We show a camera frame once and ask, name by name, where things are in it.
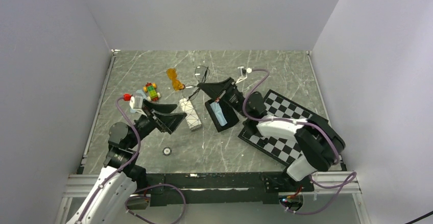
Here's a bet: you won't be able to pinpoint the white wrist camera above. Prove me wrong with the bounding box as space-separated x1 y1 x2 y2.
235 66 252 84
123 93 145 115

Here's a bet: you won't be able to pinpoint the light blue cleaning cloth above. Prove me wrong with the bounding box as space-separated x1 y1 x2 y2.
135 89 147 99

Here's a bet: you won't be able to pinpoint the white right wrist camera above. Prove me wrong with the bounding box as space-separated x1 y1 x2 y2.
235 66 252 84

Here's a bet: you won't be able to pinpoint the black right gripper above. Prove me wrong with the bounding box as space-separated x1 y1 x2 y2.
198 78 250 119

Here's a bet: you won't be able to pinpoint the colourful toy brick car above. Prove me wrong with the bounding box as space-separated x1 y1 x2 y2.
143 83 161 102

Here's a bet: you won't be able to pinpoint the black glasses case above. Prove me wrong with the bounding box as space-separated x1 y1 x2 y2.
205 99 239 132

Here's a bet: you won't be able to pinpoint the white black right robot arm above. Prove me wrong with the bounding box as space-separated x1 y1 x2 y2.
198 78 346 191

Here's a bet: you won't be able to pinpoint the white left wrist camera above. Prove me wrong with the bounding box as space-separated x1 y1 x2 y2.
123 93 145 115

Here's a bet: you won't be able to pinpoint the thin black framed glasses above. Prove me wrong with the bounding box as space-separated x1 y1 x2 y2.
182 65 210 101

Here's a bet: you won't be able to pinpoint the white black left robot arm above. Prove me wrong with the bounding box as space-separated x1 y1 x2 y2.
68 94 187 223

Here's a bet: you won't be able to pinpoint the black table front rail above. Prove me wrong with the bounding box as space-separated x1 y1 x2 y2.
127 171 314 210

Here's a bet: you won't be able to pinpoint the small round metal disc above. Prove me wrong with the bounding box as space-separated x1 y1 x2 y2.
163 147 172 156

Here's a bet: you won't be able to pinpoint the black white chessboard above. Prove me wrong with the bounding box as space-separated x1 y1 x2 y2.
238 89 316 166

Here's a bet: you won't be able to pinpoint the white geometric glasses case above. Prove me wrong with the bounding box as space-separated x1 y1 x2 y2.
179 98 202 131

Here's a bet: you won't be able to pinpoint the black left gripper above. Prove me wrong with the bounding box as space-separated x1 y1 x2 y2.
128 99 187 148

